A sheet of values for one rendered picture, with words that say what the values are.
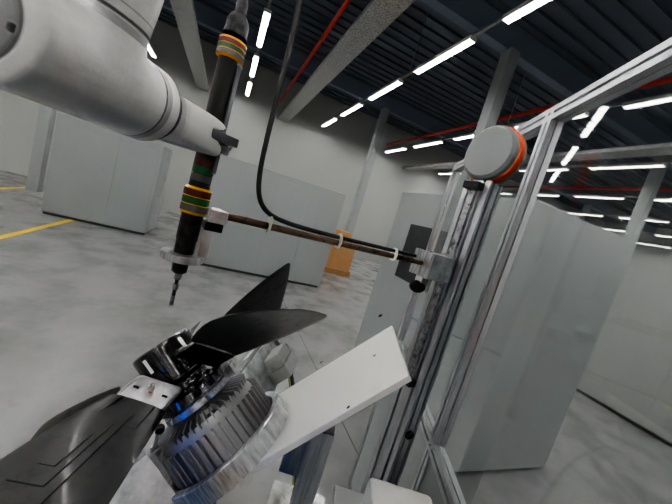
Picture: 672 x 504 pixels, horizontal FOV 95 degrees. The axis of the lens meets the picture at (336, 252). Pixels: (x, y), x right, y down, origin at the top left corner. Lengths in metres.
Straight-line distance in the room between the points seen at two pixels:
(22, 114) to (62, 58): 13.69
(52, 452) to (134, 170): 7.26
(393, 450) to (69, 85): 1.09
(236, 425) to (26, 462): 0.29
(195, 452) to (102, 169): 7.39
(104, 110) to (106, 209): 7.57
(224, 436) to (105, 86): 0.58
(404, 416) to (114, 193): 7.35
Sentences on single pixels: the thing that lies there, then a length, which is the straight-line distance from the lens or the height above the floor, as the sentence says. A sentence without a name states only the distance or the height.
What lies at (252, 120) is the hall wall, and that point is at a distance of 12.89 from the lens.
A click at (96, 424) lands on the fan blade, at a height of 1.18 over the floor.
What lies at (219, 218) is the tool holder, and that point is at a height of 1.53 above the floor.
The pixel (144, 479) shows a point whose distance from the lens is 0.76.
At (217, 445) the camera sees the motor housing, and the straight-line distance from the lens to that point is 0.71.
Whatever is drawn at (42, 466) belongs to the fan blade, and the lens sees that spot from 0.62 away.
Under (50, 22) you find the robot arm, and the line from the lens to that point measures 0.31.
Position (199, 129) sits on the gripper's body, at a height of 1.65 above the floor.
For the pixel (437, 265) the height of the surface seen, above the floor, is 1.54.
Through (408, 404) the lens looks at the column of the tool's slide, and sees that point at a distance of 1.05.
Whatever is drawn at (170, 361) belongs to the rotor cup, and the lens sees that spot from 0.72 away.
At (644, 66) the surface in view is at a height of 2.02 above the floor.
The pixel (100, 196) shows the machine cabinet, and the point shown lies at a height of 0.60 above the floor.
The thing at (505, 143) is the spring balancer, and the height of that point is 1.90.
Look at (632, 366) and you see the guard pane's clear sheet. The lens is 0.64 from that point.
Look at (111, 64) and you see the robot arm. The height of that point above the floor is 1.66.
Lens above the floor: 1.59
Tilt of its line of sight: 7 degrees down
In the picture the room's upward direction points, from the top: 17 degrees clockwise
